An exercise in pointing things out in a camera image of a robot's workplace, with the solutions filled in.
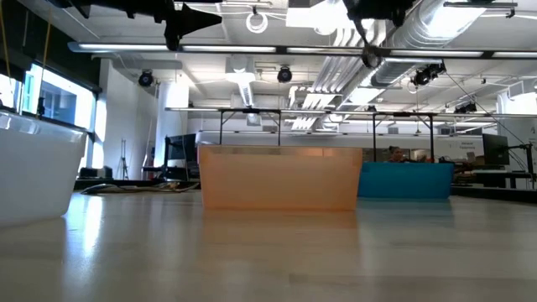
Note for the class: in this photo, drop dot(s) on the blue plastic bin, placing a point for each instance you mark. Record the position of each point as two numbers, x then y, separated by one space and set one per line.
407 180

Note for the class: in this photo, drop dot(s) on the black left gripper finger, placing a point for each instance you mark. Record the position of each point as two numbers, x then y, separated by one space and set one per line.
191 25
193 13

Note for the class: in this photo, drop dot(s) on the person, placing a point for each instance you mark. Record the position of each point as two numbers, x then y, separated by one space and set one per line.
395 155

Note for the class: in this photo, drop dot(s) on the clear plastic bin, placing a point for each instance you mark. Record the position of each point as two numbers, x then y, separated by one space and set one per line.
38 176

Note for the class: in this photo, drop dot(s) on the black ceiling camera cluster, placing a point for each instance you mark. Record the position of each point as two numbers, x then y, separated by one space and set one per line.
465 108
425 75

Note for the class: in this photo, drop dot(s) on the black aluminium table frame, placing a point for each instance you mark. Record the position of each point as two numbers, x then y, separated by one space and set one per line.
495 194

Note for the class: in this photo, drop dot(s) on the large window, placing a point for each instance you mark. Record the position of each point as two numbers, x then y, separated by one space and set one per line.
58 100

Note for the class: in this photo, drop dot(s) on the black equipment case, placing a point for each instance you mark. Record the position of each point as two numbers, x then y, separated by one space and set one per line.
96 173

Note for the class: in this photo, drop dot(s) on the silver air duct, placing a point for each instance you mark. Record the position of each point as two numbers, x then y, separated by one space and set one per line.
394 71

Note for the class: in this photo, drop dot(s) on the black round ceiling spotlight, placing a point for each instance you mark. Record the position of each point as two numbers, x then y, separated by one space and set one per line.
145 79
284 75

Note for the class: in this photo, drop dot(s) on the white ceiling light panel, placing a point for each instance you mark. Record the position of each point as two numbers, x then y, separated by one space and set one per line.
319 17

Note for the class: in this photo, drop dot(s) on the black metal stand frame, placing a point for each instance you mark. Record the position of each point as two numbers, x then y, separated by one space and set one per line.
250 110
403 114

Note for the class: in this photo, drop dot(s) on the black computer monitor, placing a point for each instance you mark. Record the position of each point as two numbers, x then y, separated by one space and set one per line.
182 147
495 149

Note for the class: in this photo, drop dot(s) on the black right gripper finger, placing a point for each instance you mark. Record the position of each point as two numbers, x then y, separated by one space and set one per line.
369 5
371 15

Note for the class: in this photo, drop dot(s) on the thin tripod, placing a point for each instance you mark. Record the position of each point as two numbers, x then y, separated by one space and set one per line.
123 147

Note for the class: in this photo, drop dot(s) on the orange plastic bin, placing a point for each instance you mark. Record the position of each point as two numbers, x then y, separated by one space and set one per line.
277 180

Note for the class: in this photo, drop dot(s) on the long LED light bar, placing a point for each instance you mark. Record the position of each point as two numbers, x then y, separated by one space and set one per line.
230 48

